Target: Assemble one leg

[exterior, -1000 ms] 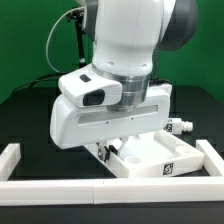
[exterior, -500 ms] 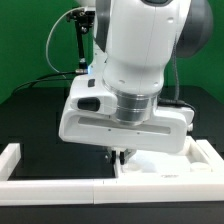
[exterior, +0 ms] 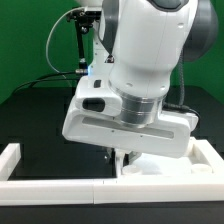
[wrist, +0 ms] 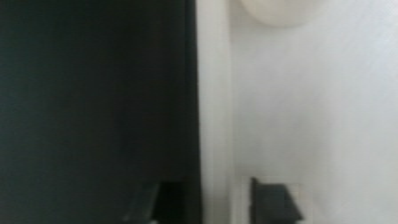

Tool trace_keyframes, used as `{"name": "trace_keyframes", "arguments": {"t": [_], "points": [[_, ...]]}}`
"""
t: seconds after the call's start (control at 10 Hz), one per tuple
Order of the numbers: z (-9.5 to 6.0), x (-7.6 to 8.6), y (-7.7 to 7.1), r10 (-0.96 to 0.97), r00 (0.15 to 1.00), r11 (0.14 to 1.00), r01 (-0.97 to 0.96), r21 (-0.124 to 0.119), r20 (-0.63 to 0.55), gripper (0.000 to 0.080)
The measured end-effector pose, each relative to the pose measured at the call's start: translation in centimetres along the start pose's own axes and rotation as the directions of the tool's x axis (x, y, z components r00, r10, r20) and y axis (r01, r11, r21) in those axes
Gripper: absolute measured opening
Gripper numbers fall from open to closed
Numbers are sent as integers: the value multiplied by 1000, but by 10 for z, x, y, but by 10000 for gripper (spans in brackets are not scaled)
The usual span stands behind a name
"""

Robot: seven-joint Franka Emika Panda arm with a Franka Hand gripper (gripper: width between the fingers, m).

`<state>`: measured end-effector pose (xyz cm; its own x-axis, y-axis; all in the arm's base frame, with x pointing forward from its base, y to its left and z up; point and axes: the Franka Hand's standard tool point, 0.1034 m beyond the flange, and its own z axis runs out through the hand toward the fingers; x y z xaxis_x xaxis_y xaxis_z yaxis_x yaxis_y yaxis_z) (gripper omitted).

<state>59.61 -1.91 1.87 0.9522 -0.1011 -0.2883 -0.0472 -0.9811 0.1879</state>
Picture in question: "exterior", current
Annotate black camera on pole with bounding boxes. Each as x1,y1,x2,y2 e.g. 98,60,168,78
66,7,101,80

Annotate white U-shaped fence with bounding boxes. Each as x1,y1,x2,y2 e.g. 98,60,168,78
0,143,224,206

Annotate black cables on table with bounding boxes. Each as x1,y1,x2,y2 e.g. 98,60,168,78
12,70,83,95

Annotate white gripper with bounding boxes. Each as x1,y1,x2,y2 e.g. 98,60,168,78
62,77,197,177

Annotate grey cable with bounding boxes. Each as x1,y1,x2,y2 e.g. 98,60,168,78
45,7,84,88

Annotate white square table top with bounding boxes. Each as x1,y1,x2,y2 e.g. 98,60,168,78
122,138,215,176

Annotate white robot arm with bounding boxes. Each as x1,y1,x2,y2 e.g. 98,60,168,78
62,0,218,174

